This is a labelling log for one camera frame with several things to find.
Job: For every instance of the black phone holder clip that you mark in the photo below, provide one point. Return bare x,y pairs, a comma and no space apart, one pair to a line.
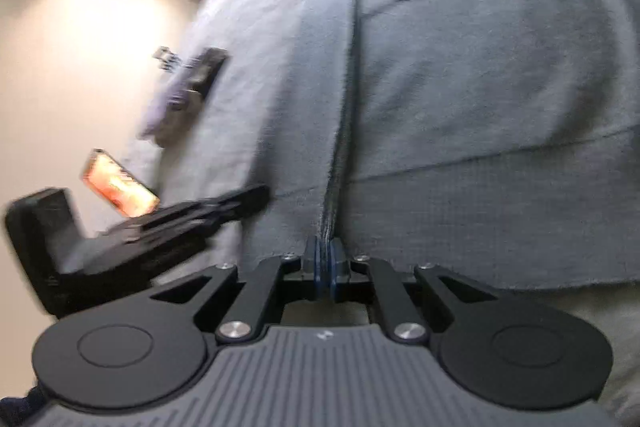
166,58

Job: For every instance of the stack of folded clothes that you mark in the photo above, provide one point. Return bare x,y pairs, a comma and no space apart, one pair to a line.
175,107

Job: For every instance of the grey knit zip sweater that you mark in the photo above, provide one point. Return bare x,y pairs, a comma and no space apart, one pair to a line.
475,82

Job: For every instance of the dark blue cloth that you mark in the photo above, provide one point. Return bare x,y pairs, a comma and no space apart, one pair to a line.
15,409

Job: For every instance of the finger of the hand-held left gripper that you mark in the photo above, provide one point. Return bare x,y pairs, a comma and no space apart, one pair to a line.
200,214

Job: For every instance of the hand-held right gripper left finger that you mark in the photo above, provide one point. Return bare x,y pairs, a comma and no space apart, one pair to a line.
312,263

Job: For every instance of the smartphone with orange screen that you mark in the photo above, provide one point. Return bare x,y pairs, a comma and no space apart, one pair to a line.
120,184

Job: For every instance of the bed with grey sheet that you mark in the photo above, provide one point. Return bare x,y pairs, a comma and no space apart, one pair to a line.
142,159

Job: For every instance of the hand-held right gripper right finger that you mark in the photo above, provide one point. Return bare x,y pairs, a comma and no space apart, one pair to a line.
336,264

